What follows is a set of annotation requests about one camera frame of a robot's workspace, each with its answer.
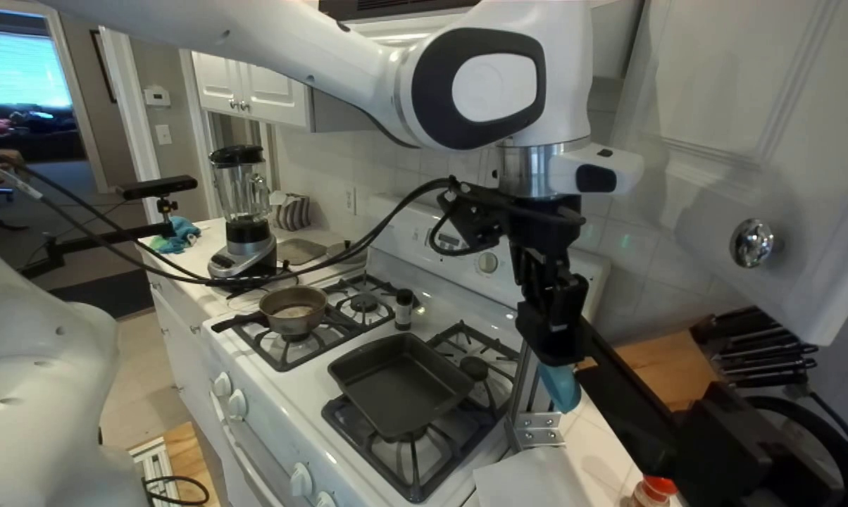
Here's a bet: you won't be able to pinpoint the small steel saucepan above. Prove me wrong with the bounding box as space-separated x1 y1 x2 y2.
207 285 331 344

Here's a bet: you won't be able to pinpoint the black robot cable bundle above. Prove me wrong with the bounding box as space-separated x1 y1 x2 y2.
0 137 465 295

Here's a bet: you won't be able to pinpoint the white gas stove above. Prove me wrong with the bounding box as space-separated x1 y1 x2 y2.
134 194 613 507

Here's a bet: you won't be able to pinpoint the round metal cabinet knob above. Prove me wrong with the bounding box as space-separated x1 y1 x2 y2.
730 216 779 274

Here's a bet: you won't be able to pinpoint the black stereo camera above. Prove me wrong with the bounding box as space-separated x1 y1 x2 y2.
119 173 199 202

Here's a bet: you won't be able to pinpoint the wooden knife block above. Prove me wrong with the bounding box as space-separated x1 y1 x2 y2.
613 308 823 418

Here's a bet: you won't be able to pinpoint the white upper wall cabinets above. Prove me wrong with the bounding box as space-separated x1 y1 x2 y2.
189 49 314 132

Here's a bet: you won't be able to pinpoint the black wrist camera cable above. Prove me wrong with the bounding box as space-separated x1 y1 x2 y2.
428 190 483 260

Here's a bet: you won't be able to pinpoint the white cabinet door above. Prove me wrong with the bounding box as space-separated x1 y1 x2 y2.
585 0 848 349

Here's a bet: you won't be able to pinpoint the blue plastic serving spoon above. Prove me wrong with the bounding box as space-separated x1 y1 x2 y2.
538 361 585 418

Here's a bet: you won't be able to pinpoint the white power strip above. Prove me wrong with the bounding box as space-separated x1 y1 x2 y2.
127 436 178 507

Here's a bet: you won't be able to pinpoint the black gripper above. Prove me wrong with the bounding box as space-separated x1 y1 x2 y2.
507 240 590 368

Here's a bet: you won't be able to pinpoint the black-handled knife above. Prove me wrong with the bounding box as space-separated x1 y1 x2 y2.
720 354 817 391
720 319 814 346
707 323 817 361
716 339 823 371

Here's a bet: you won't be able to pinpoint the bright window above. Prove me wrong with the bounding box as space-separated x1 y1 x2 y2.
0 30 76 113

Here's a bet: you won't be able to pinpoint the small black-capped pepper bottle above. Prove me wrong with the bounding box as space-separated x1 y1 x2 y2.
392 288 419 332

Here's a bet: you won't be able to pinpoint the black cast iron stove grate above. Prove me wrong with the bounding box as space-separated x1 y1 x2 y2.
207 274 399 374
317 321 530 505

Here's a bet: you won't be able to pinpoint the black round appliance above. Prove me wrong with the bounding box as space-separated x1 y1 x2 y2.
685 377 848 507

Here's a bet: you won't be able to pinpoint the black camera support bar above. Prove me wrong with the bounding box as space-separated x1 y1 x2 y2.
44 221 178 270

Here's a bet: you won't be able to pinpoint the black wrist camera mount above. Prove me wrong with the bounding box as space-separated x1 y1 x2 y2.
450 181 585 254

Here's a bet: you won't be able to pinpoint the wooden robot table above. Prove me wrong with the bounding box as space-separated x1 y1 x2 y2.
162 421 221 507

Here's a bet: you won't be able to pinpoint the spice bottle with red cap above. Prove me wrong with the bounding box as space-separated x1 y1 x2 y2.
617 474 682 507

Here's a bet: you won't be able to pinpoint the white wall thermostat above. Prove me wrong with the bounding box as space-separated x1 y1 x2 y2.
140 81 172 111

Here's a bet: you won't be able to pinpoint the metal wire dish rack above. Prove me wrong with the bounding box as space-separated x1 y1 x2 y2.
275 194 317 235

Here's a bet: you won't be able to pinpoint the round metal lid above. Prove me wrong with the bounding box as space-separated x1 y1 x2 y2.
278 237 330 270

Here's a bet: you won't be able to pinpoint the blue clamp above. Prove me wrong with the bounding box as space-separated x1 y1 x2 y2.
149 215 203 256

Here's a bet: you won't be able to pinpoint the square dark grey pan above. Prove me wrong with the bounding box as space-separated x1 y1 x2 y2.
323 329 476 443

